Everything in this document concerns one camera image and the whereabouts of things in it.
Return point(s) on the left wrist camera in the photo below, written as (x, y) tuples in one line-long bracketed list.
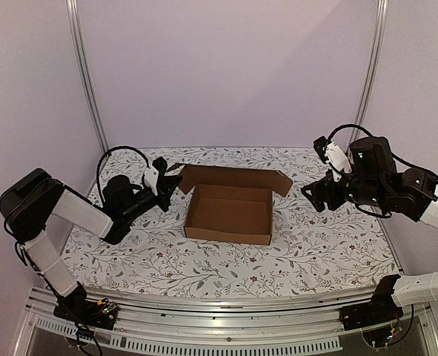
[(152, 174)]

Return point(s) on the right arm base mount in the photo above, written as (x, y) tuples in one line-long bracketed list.
[(381, 308)]

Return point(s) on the floral patterned table mat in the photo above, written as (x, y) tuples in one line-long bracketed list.
[(310, 252)]

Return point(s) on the right aluminium corner post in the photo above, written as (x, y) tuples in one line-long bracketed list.
[(376, 46)]

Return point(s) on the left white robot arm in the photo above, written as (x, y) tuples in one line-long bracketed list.
[(32, 202)]

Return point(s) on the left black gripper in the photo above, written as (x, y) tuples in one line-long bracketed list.
[(166, 186)]

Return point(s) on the left aluminium corner post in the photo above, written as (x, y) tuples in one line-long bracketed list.
[(84, 72)]

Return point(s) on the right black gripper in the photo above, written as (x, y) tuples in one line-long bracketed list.
[(324, 191)]

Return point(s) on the aluminium corner post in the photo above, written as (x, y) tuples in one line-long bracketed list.
[(84, 72), (376, 46)]

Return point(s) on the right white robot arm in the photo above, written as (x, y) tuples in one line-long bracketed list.
[(366, 175)]

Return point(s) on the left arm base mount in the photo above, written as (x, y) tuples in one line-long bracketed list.
[(77, 308)]

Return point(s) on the brown cardboard box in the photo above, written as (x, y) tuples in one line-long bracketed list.
[(231, 205)]

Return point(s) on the aluminium front rail frame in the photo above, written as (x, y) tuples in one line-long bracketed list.
[(298, 325)]

